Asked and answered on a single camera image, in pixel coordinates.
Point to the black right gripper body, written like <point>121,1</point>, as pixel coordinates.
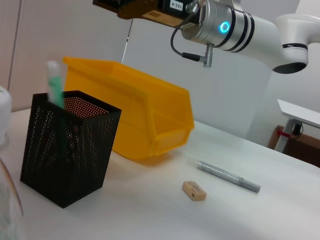
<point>150,8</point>

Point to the clear green-label water bottle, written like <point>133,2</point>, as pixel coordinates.
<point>7,200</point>

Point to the black mesh pen holder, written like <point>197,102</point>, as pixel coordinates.
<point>67,155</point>

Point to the brown cardboard box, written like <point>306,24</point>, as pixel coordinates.
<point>307,150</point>

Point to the silver marker pen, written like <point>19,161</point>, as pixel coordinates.
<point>225,176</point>

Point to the beige eraser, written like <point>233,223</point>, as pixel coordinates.
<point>195,191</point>

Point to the white background desk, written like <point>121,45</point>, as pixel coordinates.
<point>300,111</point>

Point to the green pen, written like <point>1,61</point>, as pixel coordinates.
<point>56,85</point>

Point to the yellow plastic bin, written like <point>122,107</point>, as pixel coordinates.
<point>130,100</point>

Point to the small red clamp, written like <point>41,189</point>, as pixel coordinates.
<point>285,133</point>

